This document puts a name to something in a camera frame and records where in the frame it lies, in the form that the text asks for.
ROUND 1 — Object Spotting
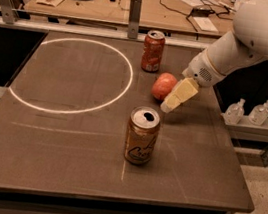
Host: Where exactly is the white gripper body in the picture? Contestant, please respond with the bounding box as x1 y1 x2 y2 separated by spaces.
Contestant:
182 50 225 88

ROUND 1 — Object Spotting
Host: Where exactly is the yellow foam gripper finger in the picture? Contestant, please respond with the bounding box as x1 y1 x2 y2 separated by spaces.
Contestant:
160 77 199 113

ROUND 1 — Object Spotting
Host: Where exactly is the red apple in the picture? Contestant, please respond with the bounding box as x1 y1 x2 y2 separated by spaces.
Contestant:
151 72 178 101

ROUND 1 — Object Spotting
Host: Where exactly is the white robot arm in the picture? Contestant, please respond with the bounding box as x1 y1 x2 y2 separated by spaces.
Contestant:
160 0 268 113

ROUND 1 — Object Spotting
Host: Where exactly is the white paper card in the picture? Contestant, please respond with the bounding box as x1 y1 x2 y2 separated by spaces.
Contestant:
194 16 218 32

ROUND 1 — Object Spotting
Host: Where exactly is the red soda can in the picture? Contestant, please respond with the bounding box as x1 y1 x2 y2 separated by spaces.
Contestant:
141 30 166 73

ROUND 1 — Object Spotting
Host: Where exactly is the clear sanitizer bottle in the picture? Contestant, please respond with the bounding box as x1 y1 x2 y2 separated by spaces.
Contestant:
248 101 268 126
223 99 245 125

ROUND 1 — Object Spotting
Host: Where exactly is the orange soda can open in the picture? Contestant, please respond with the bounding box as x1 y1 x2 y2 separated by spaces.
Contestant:
124 106 160 165

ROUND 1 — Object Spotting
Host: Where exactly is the wooden back workbench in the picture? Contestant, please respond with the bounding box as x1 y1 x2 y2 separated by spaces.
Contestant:
25 0 234 38

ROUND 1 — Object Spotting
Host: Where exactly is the black cable loop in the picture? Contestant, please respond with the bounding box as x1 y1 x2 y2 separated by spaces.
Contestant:
154 0 243 39

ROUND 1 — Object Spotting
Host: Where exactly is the middle metal bracket post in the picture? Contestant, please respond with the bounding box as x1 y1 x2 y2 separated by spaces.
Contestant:
127 0 142 39

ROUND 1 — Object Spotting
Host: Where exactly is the metal bracket post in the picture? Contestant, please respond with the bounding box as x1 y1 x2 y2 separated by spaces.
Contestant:
127 0 142 39
0 0 19 25

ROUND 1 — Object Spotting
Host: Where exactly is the left metal bracket post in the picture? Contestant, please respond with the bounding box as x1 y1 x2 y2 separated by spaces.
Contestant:
0 0 19 25

